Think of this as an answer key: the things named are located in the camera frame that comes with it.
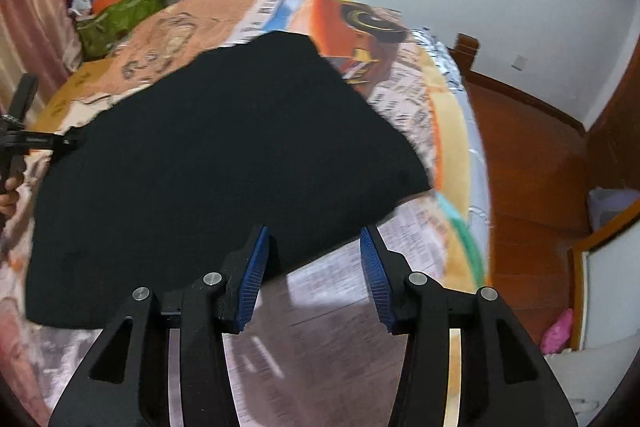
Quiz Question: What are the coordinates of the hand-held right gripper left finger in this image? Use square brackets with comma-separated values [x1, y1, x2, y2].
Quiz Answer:
[47, 224, 271, 427]

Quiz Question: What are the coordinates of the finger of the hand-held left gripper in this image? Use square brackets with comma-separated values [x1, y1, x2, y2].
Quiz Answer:
[29, 129, 81, 154]

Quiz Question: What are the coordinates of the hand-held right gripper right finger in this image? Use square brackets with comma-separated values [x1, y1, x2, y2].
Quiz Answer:
[360, 226, 581, 427]

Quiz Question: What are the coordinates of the black elephant print t-shirt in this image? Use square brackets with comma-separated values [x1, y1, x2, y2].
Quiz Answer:
[25, 31, 434, 331]

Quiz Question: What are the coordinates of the person's left hand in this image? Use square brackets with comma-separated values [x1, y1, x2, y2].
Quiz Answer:
[0, 177, 22, 222]

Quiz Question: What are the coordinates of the striped curtain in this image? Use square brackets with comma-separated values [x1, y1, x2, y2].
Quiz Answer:
[0, 0, 92, 118]

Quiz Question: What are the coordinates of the green patterned bag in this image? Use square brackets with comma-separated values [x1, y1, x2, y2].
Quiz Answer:
[75, 0, 167, 60]

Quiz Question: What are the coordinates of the printed blanket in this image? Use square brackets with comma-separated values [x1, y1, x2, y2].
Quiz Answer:
[0, 0, 495, 427]

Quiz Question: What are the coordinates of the pink cloth item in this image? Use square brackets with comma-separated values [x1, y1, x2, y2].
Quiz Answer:
[540, 308, 575, 355]

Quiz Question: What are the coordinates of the white cloth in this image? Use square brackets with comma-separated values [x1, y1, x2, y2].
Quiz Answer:
[542, 347, 609, 423]

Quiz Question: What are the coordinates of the wooden framed white panel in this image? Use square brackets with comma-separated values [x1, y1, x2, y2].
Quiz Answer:
[570, 199, 640, 354]

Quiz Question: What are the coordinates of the wooden bedpost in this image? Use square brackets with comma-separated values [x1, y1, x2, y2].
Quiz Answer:
[452, 33, 481, 80]

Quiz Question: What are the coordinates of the brown wooden door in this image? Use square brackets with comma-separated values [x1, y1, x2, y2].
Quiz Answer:
[585, 27, 640, 194]

